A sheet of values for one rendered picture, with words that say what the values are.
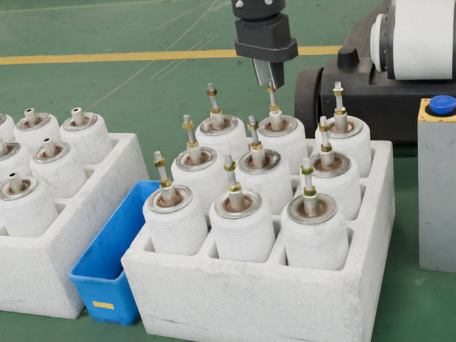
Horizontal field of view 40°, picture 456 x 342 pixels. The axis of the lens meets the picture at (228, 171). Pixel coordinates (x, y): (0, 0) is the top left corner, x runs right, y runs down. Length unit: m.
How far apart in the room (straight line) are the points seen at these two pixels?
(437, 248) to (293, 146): 0.31
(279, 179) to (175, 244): 0.20
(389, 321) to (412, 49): 0.49
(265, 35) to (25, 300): 0.67
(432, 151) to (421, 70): 0.24
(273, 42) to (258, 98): 0.80
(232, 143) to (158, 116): 0.71
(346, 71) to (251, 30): 0.41
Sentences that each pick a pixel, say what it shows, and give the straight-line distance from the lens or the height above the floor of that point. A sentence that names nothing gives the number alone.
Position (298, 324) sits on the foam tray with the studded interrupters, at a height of 0.08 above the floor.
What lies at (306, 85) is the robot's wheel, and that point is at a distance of 1.43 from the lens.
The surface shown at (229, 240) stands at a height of 0.22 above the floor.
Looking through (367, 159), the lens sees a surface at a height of 0.20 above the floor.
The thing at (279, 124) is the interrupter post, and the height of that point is 0.26.
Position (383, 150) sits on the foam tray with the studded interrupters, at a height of 0.18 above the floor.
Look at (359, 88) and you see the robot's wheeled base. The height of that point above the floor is 0.19.
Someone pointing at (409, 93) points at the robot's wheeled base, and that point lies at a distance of 1.38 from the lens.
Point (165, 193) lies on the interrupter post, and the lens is 1.00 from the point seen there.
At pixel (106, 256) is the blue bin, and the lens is 1.25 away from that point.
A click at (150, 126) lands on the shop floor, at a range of 1.80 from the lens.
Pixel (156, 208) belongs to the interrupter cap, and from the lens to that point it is 1.00.
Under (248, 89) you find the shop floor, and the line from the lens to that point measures 1.89.
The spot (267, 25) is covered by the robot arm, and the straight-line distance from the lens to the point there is 1.03.
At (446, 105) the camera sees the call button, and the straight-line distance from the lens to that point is 1.01.
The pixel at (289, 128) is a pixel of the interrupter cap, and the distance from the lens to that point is 1.14.
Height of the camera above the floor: 0.82
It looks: 33 degrees down
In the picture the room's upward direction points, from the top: 12 degrees counter-clockwise
